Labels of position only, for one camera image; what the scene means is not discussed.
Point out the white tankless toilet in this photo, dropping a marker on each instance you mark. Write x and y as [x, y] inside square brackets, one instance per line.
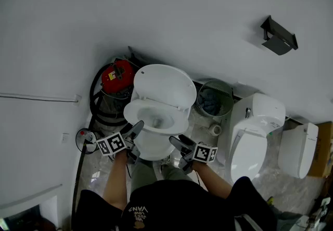
[296, 152]

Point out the person's grey-green trousers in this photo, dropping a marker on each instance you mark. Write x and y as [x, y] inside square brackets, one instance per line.
[144, 175]

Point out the blue cloth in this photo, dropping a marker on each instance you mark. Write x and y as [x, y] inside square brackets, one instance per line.
[208, 102]

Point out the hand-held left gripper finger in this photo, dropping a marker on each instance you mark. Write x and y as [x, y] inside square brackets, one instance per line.
[127, 130]
[136, 131]

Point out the grey-green slatted basket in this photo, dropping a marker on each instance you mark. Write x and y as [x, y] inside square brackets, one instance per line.
[227, 94]

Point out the white toilet brush holder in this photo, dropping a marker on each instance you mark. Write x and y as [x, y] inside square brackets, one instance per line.
[215, 129]

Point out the person's right forearm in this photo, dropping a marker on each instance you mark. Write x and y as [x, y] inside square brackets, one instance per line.
[210, 178]

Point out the green bottle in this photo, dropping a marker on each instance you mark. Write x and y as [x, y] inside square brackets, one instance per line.
[270, 134]

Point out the black wall paper holder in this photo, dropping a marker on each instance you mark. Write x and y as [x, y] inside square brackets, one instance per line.
[279, 42]

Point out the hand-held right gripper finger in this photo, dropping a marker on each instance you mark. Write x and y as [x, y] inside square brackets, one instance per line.
[179, 145]
[188, 142]

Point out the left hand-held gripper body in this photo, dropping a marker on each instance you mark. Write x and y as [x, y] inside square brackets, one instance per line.
[112, 144]

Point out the person's left forearm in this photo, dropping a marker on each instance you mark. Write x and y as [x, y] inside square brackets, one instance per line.
[115, 180]

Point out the white toilet with tank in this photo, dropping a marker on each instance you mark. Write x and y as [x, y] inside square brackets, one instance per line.
[249, 152]

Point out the dark framed window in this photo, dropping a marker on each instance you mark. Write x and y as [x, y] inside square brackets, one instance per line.
[20, 220]

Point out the black mesh wastebasket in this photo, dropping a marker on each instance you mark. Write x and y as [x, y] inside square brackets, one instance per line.
[80, 145]

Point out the person's black shirt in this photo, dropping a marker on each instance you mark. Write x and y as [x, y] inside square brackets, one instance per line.
[177, 206]

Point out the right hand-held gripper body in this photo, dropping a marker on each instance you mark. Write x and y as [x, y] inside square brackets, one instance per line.
[204, 153]

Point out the clear bottle with red cap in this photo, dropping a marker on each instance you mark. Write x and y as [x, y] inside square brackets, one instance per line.
[88, 136]

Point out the white wall socket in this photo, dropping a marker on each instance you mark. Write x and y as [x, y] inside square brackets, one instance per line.
[65, 138]

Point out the white toilet lid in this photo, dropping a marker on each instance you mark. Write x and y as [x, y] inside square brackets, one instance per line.
[164, 84]

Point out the person's white sneaker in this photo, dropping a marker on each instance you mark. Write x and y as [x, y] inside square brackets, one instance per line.
[165, 160]

